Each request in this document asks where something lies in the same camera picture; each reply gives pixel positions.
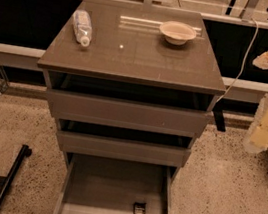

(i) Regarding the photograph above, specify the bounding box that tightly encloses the grey drawer cabinet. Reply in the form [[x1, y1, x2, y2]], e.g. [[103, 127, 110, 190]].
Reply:
[[21, 0, 238, 190]]

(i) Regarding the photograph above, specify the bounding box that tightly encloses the grey middle drawer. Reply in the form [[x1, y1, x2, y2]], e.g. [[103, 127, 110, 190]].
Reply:
[[57, 120, 191, 167]]

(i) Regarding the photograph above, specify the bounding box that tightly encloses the black metal stand frame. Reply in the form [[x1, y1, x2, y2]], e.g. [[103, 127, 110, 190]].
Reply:
[[0, 144, 32, 208]]

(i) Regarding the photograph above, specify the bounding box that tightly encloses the white hanging cable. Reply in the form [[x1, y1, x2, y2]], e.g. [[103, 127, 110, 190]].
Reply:
[[215, 14, 261, 109]]

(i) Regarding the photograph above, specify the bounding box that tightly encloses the white paper bowl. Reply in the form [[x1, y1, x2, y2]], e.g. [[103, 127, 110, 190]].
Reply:
[[159, 21, 197, 46]]

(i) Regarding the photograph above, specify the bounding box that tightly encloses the grey top drawer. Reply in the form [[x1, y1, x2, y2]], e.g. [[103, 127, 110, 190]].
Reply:
[[45, 70, 215, 138]]

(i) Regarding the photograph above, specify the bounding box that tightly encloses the grey bottom drawer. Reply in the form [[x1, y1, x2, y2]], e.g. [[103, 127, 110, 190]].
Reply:
[[53, 154, 171, 214]]

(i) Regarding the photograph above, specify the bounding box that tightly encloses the clear plastic water bottle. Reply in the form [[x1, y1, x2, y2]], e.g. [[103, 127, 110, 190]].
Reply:
[[72, 9, 93, 48]]

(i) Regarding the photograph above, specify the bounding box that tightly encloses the grey drawer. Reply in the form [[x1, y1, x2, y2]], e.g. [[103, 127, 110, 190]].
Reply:
[[45, 70, 215, 138], [57, 120, 191, 167], [53, 154, 171, 214]]

